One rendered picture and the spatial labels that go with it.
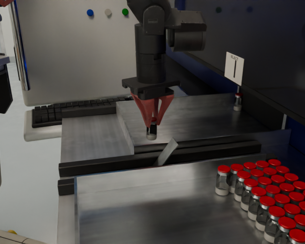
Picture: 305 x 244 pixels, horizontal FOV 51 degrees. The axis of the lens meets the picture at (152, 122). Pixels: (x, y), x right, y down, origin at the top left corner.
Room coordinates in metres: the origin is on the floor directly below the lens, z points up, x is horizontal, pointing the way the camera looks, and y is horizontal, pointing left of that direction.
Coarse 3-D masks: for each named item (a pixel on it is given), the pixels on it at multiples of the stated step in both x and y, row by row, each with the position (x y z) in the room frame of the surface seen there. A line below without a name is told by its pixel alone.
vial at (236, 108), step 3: (237, 93) 0.83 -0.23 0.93; (240, 93) 0.83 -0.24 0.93; (237, 96) 0.82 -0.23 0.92; (240, 96) 0.81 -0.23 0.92; (234, 99) 0.82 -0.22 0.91; (237, 99) 0.82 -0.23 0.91; (240, 99) 0.81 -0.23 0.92; (234, 102) 0.82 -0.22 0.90; (237, 102) 0.81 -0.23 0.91; (240, 102) 0.81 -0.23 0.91; (234, 105) 0.82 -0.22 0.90; (237, 105) 0.81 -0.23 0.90; (240, 105) 0.81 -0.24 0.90; (234, 108) 0.82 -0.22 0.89; (237, 108) 0.81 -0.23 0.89; (240, 108) 0.81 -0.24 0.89
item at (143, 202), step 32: (224, 160) 0.50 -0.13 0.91; (256, 160) 0.51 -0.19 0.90; (96, 192) 0.44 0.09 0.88; (128, 192) 0.44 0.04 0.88; (160, 192) 0.44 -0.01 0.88; (192, 192) 0.44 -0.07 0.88; (96, 224) 0.37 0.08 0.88; (128, 224) 0.37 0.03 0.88; (160, 224) 0.37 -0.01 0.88; (192, 224) 0.37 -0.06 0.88; (224, 224) 0.37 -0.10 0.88
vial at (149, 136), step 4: (152, 124) 0.61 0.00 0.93; (156, 124) 0.61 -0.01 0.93; (148, 128) 0.61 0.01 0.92; (152, 128) 0.61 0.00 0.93; (156, 128) 0.61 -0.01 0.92; (148, 132) 0.61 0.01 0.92; (152, 132) 0.61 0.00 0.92; (156, 132) 0.61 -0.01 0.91; (148, 136) 0.61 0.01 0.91; (152, 136) 0.61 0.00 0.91; (156, 136) 0.61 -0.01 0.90
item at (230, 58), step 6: (228, 54) 0.76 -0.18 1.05; (228, 60) 0.76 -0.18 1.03; (234, 60) 0.73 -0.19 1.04; (240, 60) 0.70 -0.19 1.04; (228, 66) 0.76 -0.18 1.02; (240, 66) 0.70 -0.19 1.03; (228, 72) 0.75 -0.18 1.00; (240, 72) 0.70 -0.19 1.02; (234, 78) 0.72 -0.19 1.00; (240, 78) 0.70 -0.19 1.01; (240, 84) 0.69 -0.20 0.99
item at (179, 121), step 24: (192, 96) 0.84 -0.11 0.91; (216, 96) 0.86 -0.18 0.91; (120, 120) 0.73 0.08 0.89; (168, 120) 0.75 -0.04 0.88; (192, 120) 0.75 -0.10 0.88; (216, 120) 0.75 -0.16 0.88; (240, 120) 0.75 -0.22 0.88; (144, 144) 0.55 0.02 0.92; (192, 144) 0.57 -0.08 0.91; (216, 144) 0.58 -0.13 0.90; (264, 144) 0.61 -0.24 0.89
